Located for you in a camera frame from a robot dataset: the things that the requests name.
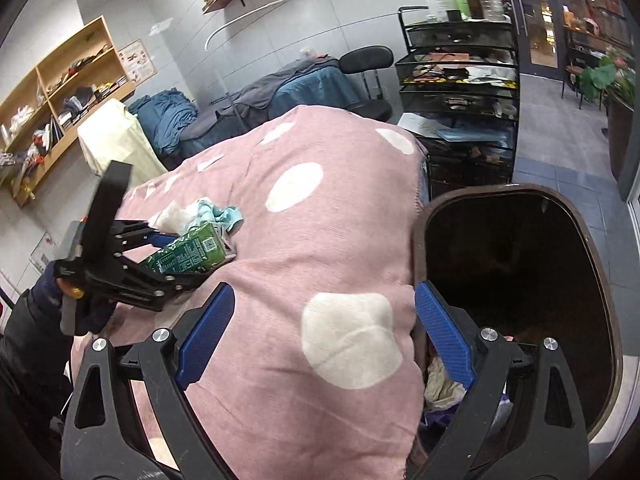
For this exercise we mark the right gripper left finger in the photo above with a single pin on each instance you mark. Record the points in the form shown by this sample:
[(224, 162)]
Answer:
[(104, 436)]

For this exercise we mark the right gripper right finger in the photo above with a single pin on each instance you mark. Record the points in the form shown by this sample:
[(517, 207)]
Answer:
[(520, 417)]

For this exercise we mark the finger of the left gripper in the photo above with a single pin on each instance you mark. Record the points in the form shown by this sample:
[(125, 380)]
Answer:
[(160, 240), (174, 283)]

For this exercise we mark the white paper bag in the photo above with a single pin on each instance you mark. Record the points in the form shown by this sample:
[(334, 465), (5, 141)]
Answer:
[(174, 219)]

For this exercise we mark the green tissue pack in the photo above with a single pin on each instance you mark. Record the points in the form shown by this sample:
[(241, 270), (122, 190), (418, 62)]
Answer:
[(199, 250)]

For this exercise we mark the light blue cloth wad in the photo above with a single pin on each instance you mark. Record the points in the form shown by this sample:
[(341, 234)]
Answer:
[(229, 218)]

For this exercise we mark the white paper towel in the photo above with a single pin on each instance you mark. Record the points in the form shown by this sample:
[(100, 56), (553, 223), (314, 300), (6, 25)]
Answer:
[(441, 392)]

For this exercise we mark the dark brown trash bin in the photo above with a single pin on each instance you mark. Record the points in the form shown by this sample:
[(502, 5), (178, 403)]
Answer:
[(520, 259)]

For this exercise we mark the left hand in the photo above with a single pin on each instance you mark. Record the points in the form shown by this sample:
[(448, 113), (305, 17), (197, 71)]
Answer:
[(73, 311)]

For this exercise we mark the massage bed with blue cover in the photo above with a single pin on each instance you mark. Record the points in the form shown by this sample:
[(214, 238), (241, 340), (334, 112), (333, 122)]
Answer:
[(178, 130)]

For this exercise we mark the cream cloth draped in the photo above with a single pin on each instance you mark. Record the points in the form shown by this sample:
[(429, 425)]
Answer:
[(113, 133)]

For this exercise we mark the pink polka dot blanket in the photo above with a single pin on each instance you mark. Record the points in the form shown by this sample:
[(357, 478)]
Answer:
[(315, 375)]

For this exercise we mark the black round stool chair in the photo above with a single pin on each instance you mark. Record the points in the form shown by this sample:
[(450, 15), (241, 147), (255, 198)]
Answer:
[(366, 62)]

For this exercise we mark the potted green plant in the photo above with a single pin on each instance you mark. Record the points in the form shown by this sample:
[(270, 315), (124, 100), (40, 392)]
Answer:
[(613, 79)]

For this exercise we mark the wooden cubby wall shelf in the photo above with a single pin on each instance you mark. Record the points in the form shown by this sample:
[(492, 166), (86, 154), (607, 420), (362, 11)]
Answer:
[(59, 94)]

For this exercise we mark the wall poster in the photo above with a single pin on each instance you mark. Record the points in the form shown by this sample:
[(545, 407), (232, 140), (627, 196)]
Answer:
[(137, 62)]

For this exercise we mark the black wire trolley cart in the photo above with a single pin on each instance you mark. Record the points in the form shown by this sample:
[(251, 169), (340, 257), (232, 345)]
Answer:
[(459, 85)]

